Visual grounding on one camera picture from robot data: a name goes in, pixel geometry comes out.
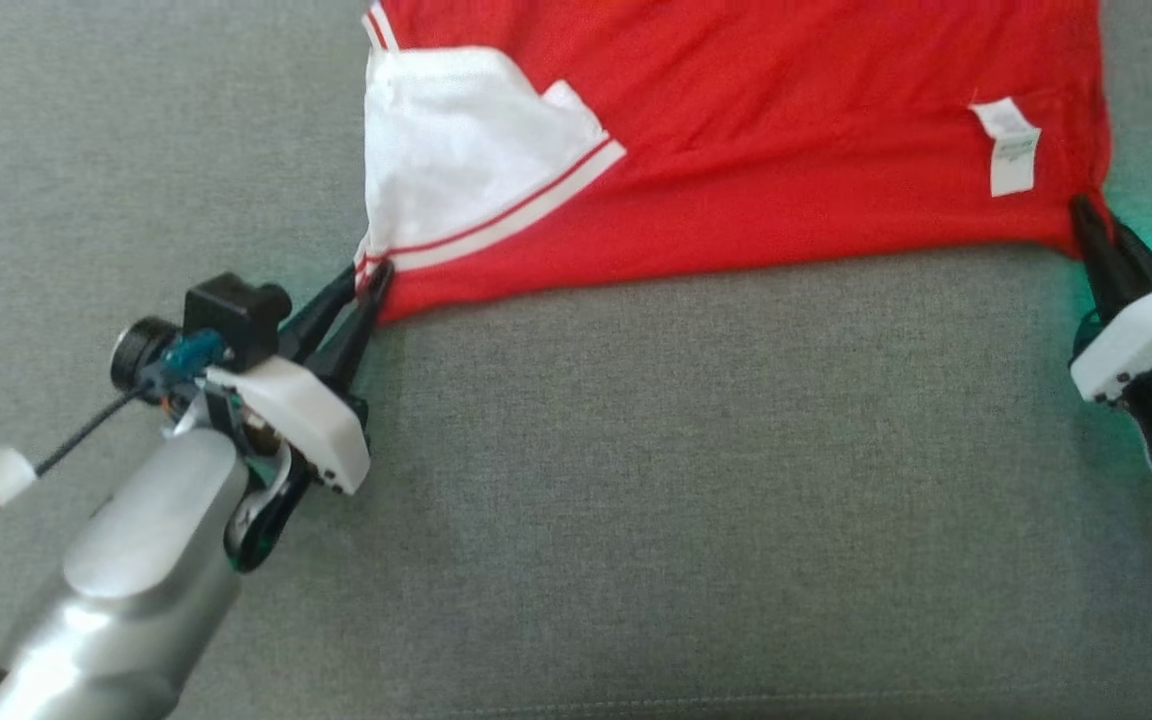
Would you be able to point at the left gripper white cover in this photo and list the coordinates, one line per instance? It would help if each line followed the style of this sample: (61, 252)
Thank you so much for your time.
(311, 420)

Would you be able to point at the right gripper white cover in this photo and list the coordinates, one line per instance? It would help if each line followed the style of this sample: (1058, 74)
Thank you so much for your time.
(1146, 330)

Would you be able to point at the red white basketball jersey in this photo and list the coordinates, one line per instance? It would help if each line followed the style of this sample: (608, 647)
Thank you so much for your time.
(786, 150)

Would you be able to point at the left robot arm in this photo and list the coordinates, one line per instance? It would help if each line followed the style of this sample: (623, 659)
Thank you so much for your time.
(136, 560)

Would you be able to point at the white tape tag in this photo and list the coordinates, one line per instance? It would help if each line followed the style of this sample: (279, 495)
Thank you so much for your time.
(1, 475)

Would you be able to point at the large grey sofa seat cushion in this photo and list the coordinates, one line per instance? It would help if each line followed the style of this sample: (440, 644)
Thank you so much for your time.
(686, 500)

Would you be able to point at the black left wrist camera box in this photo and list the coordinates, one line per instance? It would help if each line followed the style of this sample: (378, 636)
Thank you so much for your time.
(231, 315)

